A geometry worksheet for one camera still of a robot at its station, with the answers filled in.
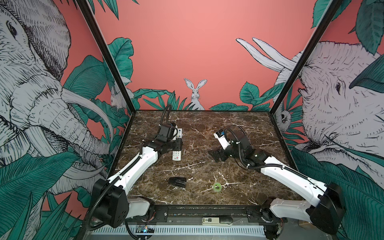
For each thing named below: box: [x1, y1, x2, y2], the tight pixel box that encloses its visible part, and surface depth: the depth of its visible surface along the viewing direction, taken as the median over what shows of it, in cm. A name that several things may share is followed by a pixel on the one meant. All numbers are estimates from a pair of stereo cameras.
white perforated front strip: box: [90, 225, 266, 237], surface depth 71 cm
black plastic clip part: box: [168, 176, 187, 188], surface depth 85 cm
